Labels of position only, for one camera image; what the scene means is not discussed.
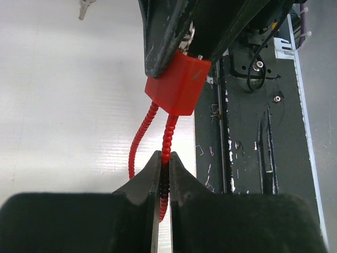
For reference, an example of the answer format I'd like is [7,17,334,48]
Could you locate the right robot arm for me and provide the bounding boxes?
[133,1,328,252]

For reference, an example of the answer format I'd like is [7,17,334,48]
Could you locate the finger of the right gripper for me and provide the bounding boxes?
[138,0,196,78]
[189,0,268,63]

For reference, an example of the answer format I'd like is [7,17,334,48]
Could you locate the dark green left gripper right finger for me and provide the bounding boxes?
[170,152,327,252]

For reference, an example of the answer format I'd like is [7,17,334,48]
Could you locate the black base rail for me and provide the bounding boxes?
[194,34,324,238]

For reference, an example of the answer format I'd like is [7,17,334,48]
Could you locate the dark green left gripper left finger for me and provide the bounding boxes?
[1,151,161,252]

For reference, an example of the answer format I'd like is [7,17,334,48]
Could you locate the red cable padlock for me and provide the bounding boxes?
[128,52,211,221]

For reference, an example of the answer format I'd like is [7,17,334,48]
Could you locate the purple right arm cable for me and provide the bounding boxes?
[296,2,313,50]

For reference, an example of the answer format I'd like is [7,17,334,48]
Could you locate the silver keys of long padlock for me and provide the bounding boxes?
[78,0,96,20]

